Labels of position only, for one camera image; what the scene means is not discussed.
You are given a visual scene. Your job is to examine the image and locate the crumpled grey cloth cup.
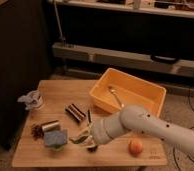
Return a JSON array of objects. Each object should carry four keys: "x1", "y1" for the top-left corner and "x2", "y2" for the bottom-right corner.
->
[{"x1": 17, "y1": 90, "x2": 43, "y2": 110}]

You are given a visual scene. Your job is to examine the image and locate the dark cabinet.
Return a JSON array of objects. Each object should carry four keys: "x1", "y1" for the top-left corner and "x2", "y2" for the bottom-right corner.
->
[{"x1": 0, "y1": 0, "x2": 51, "y2": 150}]

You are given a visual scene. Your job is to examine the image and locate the yellow plastic bin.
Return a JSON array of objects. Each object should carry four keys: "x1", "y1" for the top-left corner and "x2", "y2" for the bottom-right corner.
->
[{"x1": 89, "y1": 68, "x2": 166, "y2": 117}]

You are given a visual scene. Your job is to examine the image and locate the white handled dish brush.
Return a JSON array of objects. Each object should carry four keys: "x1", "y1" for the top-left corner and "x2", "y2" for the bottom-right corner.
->
[{"x1": 86, "y1": 109, "x2": 98, "y2": 152}]

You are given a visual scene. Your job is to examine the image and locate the metal spoon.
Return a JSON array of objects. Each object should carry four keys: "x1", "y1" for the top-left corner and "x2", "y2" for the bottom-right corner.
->
[{"x1": 108, "y1": 86, "x2": 124, "y2": 108}]

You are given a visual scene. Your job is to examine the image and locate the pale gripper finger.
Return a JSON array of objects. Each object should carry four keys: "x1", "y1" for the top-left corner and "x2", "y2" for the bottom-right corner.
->
[
  {"x1": 77, "y1": 130, "x2": 91, "y2": 139},
  {"x1": 85, "y1": 140, "x2": 97, "y2": 148}
]

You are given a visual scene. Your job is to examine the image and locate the orange fruit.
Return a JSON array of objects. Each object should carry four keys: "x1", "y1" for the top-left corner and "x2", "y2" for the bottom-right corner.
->
[{"x1": 129, "y1": 139, "x2": 143, "y2": 156}]

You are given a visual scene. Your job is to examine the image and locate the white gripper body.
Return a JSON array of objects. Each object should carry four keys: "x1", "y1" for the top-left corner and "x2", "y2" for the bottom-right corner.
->
[{"x1": 91, "y1": 120, "x2": 111, "y2": 145}]

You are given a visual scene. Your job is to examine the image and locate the black cables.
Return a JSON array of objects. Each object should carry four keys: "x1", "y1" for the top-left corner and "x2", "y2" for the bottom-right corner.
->
[{"x1": 172, "y1": 61, "x2": 194, "y2": 171}]

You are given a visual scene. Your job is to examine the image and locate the dark pine cone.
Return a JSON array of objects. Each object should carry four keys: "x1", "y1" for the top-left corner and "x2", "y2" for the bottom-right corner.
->
[{"x1": 31, "y1": 125, "x2": 44, "y2": 139}]

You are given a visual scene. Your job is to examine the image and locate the brown striped block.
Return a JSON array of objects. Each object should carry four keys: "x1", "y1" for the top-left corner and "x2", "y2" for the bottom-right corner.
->
[{"x1": 65, "y1": 104, "x2": 86, "y2": 123}]

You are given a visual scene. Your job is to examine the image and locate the metal can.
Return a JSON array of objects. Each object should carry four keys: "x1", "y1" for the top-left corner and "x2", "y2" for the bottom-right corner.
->
[{"x1": 41, "y1": 120, "x2": 60, "y2": 132}]

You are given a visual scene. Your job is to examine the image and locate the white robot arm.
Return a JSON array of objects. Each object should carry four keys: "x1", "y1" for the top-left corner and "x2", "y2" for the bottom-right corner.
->
[{"x1": 80, "y1": 105, "x2": 194, "y2": 158}]

